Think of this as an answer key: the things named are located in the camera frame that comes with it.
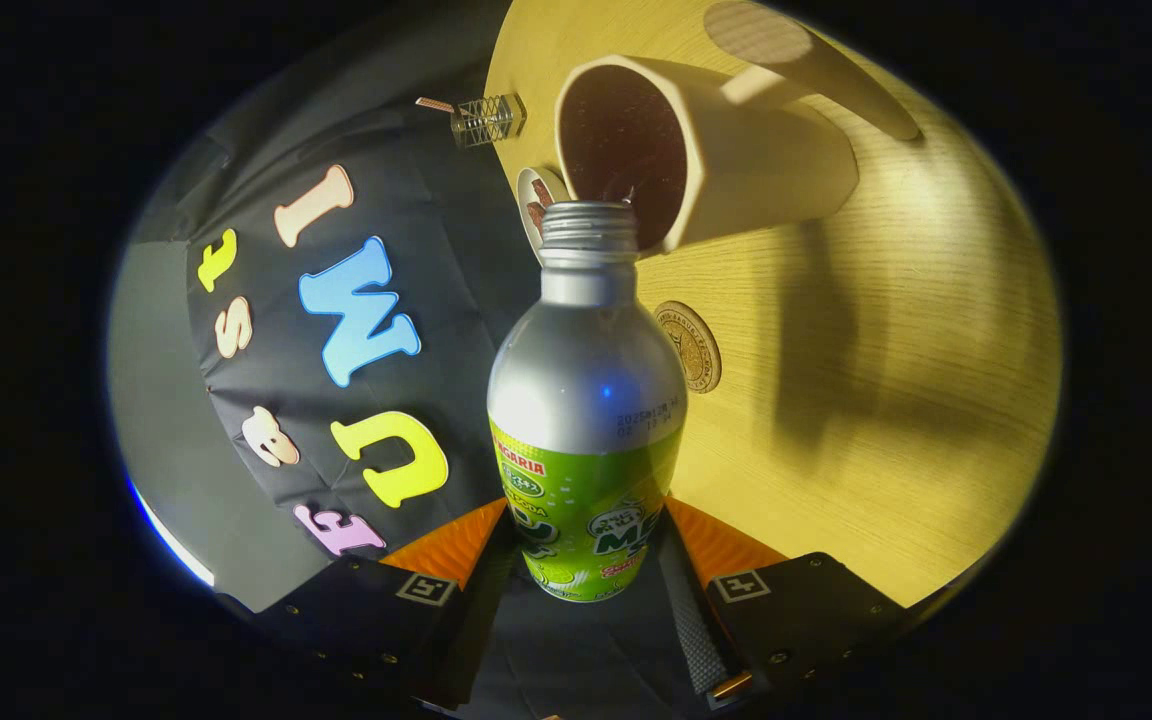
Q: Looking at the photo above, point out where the wooden table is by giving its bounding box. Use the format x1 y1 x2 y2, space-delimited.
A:
484 0 1065 611

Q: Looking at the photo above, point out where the round wooden coaster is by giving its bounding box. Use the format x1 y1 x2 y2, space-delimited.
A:
653 300 723 395

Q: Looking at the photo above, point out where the silver green juice bottle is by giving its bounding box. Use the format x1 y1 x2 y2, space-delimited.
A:
486 200 687 604

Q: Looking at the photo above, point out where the wire mesh holder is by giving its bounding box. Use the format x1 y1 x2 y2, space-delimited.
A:
451 93 527 150

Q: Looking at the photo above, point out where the black backdrop cloth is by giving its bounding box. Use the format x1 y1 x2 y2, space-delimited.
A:
176 20 707 717

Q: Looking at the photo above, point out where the cream cup with wooden handle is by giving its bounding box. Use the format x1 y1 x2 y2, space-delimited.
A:
554 0 922 256

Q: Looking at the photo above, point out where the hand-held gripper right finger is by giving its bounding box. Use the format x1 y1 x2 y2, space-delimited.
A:
661 495 952 713

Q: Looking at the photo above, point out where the white oval plate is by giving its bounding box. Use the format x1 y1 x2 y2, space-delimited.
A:
516 166 570 263

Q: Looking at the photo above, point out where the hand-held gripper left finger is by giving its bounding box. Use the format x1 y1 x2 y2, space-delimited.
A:
216 497 514 711

